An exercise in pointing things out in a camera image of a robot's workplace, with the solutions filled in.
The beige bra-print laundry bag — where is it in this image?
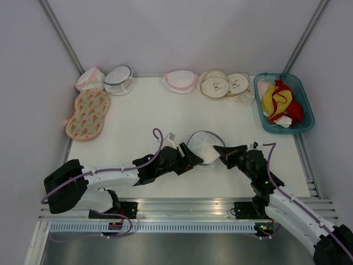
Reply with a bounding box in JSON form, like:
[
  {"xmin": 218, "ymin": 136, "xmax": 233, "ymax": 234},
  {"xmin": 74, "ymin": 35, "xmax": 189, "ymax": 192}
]
[{"xmin": 196, "ymin": 69, "xmax": 229, "ymax": 99}]

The white slotted cable duct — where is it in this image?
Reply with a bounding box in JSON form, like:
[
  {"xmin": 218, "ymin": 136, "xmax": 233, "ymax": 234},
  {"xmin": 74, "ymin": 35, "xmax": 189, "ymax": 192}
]
[{"xmin": 50, "ymin": 221, "xmax": 256, "ymax": 234}]

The blue-trimmed cylindrical mesh bag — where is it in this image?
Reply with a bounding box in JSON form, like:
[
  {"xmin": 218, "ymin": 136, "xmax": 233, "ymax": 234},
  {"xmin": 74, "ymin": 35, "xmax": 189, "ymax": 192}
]
[{"xmin": 103, "ymin": 65, "xmax": 134, "ymax": 96}]

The pink-trimmed crumpled mesh bag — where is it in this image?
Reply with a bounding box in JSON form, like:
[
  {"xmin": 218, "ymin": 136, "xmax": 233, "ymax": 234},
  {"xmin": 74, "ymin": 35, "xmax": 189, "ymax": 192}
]
[{"xmin": 75, "ymin": 67, "xmax": 105, "ymax": 92}]

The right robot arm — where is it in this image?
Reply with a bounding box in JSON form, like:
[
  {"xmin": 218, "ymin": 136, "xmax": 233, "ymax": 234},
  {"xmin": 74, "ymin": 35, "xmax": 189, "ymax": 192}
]
[{"xmin": 214, "ymin": 145, "xmax": 352, "ymax": 264}]

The aluminium frame post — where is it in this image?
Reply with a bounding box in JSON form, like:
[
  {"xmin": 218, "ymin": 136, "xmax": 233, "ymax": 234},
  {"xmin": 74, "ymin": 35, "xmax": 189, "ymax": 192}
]
[
  {"xmin": 283, "ymin": 0, "xmax": 331, "ymax": 73},
  {"xmin": 38, "ymin": 0, "xmax": 84, "ymax": 75}
]

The pale pink bra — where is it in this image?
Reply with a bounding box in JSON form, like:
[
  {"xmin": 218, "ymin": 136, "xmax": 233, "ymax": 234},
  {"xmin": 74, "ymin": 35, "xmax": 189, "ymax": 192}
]
[{"xmin": 257, "ymin": 79, "xmax": 275, "ymax": 99}]

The left aluminium frame post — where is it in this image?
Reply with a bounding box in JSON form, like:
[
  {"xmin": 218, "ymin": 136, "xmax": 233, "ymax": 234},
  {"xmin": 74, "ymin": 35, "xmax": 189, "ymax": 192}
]
[{"xmin": 38, "ymin": 0, "xmax": 84, "ymax": 75}]

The right side aluminium rail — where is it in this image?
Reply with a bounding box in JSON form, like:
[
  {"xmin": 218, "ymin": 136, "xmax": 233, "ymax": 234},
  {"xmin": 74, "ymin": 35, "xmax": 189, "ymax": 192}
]
[{"xmin": 293, "ymin": 134, "xmax": 321, "ymax": 199}]

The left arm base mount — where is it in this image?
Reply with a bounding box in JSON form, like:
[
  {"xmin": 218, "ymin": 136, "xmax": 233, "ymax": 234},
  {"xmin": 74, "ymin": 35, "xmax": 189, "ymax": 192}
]
[{"xmin": 88, "ymin": 189, "xmax": 138, "ymax": 220}]

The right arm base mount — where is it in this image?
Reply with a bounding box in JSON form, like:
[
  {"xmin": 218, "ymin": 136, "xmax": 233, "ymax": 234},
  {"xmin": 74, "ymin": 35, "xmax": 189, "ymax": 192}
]
[{"xmin": 233, "ymin": 195, "xmax": 271, "ymax": 220}]

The red bra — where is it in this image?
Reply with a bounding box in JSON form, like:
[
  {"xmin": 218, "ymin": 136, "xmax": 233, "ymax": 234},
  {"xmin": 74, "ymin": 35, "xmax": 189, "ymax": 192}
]
[{"xmin": 274, "ymin": 79, "xmax": 303, "ymax": 129}]

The right aluminium frame post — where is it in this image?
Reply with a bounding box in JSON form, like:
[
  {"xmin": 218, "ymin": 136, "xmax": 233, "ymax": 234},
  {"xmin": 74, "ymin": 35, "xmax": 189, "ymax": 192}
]
[{"xmin": 283, "ymin": 0, "xmax": 331, "ymax": 73}]

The left side aluminium rail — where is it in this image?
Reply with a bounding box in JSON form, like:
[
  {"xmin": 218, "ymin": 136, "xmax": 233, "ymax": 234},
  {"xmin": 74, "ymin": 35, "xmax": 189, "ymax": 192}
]
[{"xmin": 54, "ymin": 136, "xmax": 73, "ymax": 198}]

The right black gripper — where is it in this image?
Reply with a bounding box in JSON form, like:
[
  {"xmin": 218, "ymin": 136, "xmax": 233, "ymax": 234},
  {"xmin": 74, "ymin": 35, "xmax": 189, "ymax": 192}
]
[{"xmin": 212, "ymin": 144, "xmax": 255, "ymax": 181}]

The pink-trimmed round mesh bag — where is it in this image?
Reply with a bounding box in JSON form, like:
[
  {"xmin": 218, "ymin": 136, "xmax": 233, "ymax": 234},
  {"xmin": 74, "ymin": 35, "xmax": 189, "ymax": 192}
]
[{"xmin": 162, "ymin": 70, "xmax": 198, "ymax": 94}]

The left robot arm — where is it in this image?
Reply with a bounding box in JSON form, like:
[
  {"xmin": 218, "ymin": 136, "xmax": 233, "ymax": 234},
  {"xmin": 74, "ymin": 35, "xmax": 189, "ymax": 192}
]
[{"xmin": 41, "ymin": 143, "xmax": 203, "ymax": 219}]

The white garment in basket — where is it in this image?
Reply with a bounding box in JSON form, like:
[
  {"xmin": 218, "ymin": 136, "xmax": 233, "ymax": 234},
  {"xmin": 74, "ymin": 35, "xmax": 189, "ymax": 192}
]
[{"xmin": 263, "ymin": 111, "xmax": 292, "ymax": 128}]

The floral beige laundry bag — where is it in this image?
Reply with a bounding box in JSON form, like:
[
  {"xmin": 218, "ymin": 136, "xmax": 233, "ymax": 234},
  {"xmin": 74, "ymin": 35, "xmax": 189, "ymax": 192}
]
[{"xmin": 65, "ymin": 88, "xmax": 111, "ymax": 141}]

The yellow bra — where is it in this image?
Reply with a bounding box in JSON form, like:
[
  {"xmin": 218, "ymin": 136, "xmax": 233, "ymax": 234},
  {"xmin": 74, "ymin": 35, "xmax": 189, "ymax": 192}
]
[{"xmin": 261, "ymin": 84, "xmax": 294, "ymax": 118}]

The blue-trimmed white mesh laundry bag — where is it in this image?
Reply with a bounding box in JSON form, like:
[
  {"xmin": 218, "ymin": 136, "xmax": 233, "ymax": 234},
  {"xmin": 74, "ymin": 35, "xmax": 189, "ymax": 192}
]
[{"xmin": 186, "ymin": 130, "xmax": 226, "ymax": 169}]

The teal plastic basket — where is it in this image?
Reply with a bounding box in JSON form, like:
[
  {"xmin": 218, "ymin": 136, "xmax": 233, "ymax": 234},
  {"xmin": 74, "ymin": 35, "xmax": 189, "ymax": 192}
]
[{"xmin": 254, "ymin": 73, "xmax": 314, "ymax": 135}]

